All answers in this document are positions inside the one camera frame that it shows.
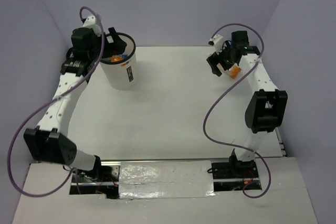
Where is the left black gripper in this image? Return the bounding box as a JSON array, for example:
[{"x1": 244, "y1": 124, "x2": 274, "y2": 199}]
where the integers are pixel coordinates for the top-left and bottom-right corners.
[{"x1": 88, "y1": 27, "x2": 127, "y2": 62}]

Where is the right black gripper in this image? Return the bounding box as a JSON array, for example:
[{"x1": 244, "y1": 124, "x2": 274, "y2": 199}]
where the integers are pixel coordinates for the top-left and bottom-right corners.
[{"x1": 207, "y1": 40, "x2": 236, "y2": 77}]

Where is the small orange juice bottle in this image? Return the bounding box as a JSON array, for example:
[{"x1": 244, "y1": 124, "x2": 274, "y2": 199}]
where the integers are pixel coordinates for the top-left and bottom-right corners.
[{"x1": 107, "y1": 55, "x2": 124, "y2": 63}]

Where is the long orange label bottle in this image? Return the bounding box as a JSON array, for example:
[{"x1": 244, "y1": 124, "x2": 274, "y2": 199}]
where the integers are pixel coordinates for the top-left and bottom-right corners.
[{"x1": 223, "y1": 63, "x2": 242, "y2": 79}]

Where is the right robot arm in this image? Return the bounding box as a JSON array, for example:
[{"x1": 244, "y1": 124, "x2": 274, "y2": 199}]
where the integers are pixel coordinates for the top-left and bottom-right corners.
[{"x1": 207, "y1": 30, "x2": 288, "y2": 179}]

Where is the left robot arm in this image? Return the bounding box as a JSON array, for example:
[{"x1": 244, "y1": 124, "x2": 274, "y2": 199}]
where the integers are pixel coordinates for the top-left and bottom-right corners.
[{"x1": 24, "y1": 26, "x2": 127, "y2": 181}]

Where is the white bin with black rim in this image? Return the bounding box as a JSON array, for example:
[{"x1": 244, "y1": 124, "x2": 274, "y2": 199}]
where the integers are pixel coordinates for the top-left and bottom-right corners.
[{"x1": 100, "y1": 32, "x2": 138, "y2": 90}]

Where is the silver tape strip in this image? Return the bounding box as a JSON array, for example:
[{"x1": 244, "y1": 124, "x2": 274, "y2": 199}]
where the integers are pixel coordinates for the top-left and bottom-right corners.
[{"x1": 119, "y1": 161, "x2": 215, "y2": 199}]

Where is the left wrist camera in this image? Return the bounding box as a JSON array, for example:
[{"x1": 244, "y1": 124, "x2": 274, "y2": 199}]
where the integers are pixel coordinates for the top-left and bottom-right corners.
[{"x1": 81, "y1": 14, "x2": 102, "y2": 37}]

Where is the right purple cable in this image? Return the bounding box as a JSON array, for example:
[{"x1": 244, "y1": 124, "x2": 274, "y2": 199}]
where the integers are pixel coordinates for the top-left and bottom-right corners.
[{"x1": 203, "y1": 23, "x2": 271, "y2": 199}]

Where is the purple cable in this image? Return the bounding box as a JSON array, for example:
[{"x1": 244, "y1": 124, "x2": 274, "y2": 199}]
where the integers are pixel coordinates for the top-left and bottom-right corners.
[
  {"x1": 6, "y1": 6, "x2": 107, "y2": 198},
  {"x1": 203, "y1": 23, "x2": 271, "y2": 199}
]

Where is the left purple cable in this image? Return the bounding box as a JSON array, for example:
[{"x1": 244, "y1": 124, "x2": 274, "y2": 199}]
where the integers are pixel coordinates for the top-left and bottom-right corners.
[{"x1": 6, "y1": 6, "x2": 107, "y2": 198}]

